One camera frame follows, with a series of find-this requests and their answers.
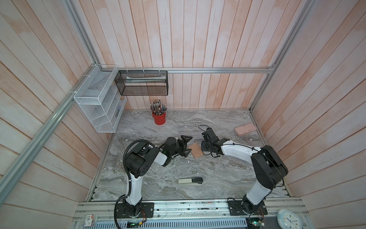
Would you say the bundle of pencils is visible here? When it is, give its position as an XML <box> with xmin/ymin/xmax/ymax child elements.
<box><xmin>149</xmin><ymin>100</ymin><xmax>167</xmax><ymax>115</ymax></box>

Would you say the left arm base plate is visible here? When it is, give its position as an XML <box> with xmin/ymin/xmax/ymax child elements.
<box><xmin>114</xmin><ymin>201</ymin><xmax>154</xmax><ymax>219</ymax></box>

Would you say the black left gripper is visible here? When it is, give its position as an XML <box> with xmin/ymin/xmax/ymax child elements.
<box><xmin>170</xmin><ymin>135</ymin><xmax>193</xmax><ymax>157</ymax></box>

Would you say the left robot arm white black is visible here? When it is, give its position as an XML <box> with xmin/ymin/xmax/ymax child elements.
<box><xmin>123</xmin><ymin>135</ymin><xmax>193</xmax><ymax>207</ymax></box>

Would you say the white wire mesh shelf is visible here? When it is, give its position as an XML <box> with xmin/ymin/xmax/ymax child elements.
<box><xmin>74</xmin><ymin>65</ymin><xmax>127</xmax><ymax>133</ymax></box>

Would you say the pink pencil case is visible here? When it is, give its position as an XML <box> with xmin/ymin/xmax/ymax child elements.
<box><xmin>234</xmin><ymin>123</ymin><xmax>257</xmax><ymax>136</ymax></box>

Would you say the aluminium front rail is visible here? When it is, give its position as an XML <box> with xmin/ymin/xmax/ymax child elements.
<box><xmin>71</xmin><ymin>197</ymin><xmax>315</xmax><ymax>229</ymax></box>

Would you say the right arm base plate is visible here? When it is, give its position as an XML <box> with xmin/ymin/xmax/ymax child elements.
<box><xmin>227</xmin><ymin>198</ymin><xmax>268</xmax><ymax>216</ymax></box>

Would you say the beige black stapler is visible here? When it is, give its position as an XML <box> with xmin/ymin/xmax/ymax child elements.
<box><xmin>178</xmin><ymin>177</ymin><xmax>204</xmax><ymax>186</ymax></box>

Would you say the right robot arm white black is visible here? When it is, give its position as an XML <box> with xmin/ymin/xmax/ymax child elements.
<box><xmin>201</xmin><ymin>127</ymin><xmax>288</xmax><ymax>214</ymax></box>

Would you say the white wall clock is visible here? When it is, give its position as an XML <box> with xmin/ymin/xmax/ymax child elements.
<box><xmin>277</xmin><ymin>209</ymin><xmax>303</xmax><ymax>229</ymax></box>

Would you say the black mesh wall basket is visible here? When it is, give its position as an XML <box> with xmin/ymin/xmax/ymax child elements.
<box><xmin>114</xmin><ymin>70</ymin><xmax>169</xmax><ymax>96</ymax></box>

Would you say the small white label box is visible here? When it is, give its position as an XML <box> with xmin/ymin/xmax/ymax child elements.
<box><xmin>83</xmin><ymin>214</ymin><xmax>98</xmax><ymax>228</ymax></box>

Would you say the red pencil cup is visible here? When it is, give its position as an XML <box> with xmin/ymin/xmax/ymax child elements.
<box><xmin>152</xmin><ymin>113</ymin><xmax>166</xmax><ymax>126</ymax></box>

